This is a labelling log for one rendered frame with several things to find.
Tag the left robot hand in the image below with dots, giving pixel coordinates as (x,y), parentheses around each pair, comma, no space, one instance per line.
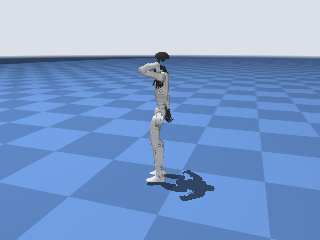
(158,83)

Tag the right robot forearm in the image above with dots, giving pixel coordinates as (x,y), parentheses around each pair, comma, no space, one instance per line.
(167,104)

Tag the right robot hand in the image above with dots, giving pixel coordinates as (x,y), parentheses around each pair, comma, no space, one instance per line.
(168,116)

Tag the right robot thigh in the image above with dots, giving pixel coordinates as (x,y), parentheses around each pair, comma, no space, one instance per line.
(160,141)

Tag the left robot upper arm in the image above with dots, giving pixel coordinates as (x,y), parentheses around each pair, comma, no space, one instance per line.
(154,75)

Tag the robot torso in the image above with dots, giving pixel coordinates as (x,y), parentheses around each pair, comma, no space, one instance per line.
(161,95)

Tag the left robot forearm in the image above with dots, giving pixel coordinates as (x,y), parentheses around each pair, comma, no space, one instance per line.
(148,67)

